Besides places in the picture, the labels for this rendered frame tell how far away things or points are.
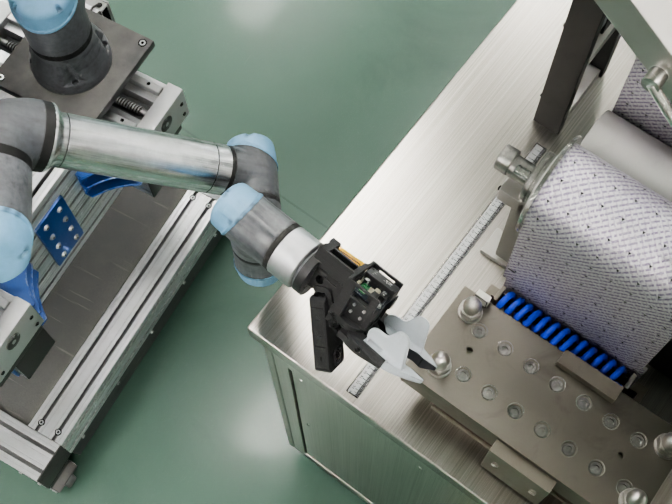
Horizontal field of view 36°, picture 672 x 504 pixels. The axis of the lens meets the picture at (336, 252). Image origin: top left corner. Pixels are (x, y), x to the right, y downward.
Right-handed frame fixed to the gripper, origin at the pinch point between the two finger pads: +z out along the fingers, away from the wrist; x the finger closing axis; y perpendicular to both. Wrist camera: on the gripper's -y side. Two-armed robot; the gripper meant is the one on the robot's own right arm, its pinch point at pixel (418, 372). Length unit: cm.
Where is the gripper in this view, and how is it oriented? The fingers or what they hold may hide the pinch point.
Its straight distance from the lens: 136.1
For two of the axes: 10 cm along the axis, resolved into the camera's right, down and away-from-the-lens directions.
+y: 4.2, -7.4, -5.2
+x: 4.9, -3.0, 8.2
